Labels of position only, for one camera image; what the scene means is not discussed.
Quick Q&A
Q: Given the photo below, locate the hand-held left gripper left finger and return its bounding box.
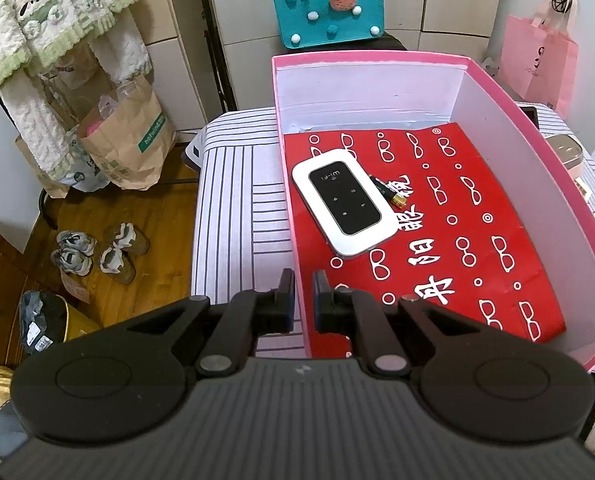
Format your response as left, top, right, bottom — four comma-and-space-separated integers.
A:
125, 268, 296, 379

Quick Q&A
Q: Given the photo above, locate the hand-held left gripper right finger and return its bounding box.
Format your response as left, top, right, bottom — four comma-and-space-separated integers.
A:
312, 270, 484, 379

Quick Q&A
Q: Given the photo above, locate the pink cardboard box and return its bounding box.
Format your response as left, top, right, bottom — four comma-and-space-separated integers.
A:
271, 50, 595, 373

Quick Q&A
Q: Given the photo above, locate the white portable router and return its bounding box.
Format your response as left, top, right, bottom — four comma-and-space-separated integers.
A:
292, 150, 398, 257

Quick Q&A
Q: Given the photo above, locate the striped white cloth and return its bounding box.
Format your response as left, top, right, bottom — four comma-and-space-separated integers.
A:
190, 102, 595, 361

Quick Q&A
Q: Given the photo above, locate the black battery gold tip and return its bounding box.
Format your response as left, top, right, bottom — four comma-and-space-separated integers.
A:
367, 175, 409, 207

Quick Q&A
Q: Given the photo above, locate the yellow container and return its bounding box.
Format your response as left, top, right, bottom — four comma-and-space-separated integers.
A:
52, 295, 103, 343

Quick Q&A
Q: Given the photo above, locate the grey sneaker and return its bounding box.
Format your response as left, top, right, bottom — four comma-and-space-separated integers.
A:
50, 247, 94, 276
56, 230, 98, 256

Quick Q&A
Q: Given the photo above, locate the brown paper bag green label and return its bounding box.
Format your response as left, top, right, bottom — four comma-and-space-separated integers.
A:
77, 75, 178, 191

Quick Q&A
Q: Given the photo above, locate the white green plastic bag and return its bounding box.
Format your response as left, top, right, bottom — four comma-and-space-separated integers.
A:
65, 127, 112, 192

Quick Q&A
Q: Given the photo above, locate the grey plastic packet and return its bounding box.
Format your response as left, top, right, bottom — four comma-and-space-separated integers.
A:
19, 290, 69, 356

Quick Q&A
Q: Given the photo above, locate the black stool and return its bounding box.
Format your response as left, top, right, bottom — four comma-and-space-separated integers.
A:
280, 30, 409, 54

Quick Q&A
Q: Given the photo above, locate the plain brown paper bag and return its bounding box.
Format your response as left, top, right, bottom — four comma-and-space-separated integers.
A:
13, 134, 71, 199

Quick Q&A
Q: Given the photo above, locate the black flat device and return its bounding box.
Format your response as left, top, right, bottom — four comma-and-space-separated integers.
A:
517, 101, 542, 127

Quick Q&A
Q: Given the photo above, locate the pink rounded appliance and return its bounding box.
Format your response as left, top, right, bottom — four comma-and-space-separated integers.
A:
542, 132, 595, 182

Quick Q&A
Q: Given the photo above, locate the teal felt bag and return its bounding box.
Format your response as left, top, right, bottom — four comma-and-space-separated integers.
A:
272, 0, 385, 51

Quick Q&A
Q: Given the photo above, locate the white knitted towel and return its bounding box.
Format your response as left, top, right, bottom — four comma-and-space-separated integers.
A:
0, 10, 153, 184

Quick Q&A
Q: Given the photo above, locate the white wardrobe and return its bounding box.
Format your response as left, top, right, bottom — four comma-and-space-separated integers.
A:
197, 0, 509, 113

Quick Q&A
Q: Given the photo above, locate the pink paper bag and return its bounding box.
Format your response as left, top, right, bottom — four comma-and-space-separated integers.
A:
500, 0, 579, 112

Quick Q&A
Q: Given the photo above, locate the cream blanket green trim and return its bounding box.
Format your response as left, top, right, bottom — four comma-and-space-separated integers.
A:
0, 0, 143, 92

